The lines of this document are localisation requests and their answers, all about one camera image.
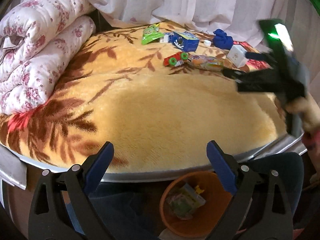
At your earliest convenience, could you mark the white cube box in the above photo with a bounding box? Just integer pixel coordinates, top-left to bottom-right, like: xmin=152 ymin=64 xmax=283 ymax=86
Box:
xmin=227 ymin=44 xmax=248 ymax=68

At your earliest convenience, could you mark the yellow plastic scrap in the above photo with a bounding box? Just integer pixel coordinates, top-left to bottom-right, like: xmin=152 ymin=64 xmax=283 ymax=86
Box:
xmin=195 ymin=185 xmax=204 ymax=195

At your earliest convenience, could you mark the orange drink bottle wrapper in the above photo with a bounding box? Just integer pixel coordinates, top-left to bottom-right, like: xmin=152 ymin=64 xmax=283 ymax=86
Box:
xmin=187 ymin=55 xmax=226 ymax=72

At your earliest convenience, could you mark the blue cloth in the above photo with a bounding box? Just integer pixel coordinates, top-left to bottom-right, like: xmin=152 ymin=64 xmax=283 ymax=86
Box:
xmin=213 ymin=29 xmax=234 ymax=50

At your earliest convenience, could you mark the pink green bag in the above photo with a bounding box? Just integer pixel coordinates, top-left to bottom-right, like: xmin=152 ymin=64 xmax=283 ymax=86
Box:
xmin=165 ymin=183 xmax=206 ymax=220

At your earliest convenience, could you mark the white bottle cap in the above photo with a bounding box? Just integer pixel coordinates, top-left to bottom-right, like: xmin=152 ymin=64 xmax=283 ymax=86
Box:
xmin=203 ymin=40 xmax=212 ymax=47

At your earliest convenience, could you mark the blue snack box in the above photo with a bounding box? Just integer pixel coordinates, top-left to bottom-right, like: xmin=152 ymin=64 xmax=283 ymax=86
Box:
xmin=172 ymin=31 xmax=200 ymax=52

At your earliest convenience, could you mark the red toy with green wheels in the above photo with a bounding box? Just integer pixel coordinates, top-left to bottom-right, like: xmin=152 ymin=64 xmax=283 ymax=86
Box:
xmin=163 ymin=52 xmax=189 ymax=67

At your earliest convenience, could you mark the green snack wrapper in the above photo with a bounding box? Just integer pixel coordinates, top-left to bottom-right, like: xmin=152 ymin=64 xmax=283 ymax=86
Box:
xmin=142 ymin=23 xmax=164 ymax=45

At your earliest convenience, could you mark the blue white medicine box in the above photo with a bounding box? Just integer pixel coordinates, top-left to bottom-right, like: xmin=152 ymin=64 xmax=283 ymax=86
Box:
xmin=159 ymin=33 xmax=174 ymax=43

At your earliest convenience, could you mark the orange trash bucket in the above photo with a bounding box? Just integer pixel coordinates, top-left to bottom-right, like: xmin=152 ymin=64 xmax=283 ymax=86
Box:
xmin=159 ymin=171 xmax=232 ymax=238

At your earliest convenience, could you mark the person's right hand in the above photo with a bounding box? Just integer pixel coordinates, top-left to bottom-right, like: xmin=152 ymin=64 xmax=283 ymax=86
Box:
xmin=274 ymin=92 xmax=319 ymax=133

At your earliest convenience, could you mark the white sheer floral curtain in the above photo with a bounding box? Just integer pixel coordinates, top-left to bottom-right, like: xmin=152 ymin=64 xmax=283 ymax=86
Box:
xmin=15 ymin=0 xmax=320 ymax=86

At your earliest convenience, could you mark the yellow floral plush blanket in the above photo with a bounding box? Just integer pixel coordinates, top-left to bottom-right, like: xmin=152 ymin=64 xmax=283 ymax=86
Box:
xmin=1 ymin=27 xmax=286 ymax=173

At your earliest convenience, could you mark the folded pink floral quilt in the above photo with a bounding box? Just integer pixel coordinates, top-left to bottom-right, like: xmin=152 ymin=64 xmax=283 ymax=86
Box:
xmin=1 ymin=0 xmax=95 ymax=115

